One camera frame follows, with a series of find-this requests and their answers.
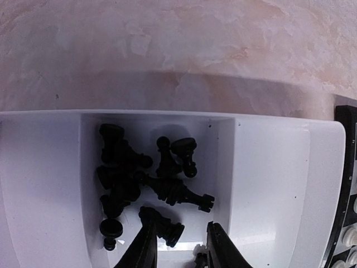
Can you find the white plastic compartment tray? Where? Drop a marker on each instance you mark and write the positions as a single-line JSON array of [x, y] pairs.
[[77, 186]]

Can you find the black bishop piece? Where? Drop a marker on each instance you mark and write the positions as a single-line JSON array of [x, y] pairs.
[[201, 258]]

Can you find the black rook piece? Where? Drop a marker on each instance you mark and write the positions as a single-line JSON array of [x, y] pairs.
[[110, 134]]

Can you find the black chess piece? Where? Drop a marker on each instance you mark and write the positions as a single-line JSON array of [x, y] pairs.
[[124, 152]]

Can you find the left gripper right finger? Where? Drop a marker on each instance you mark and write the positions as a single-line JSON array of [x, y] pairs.
[[221, 250]]

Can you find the black pawn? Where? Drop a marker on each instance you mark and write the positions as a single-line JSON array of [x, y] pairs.
[[184, 149], [167, 166], [111, 229]]

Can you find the white chess piece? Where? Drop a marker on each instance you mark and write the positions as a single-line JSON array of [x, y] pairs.
[[355, 206], [350, 237], [339, 264]]

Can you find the black chess pieces heap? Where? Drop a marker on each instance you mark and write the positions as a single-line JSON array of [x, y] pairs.
[[123, 189]]

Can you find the black white chessboard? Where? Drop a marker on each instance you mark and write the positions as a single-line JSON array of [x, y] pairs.
[[345, 216]]

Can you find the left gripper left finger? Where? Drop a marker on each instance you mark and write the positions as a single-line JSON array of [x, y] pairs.
[[142, 252]]

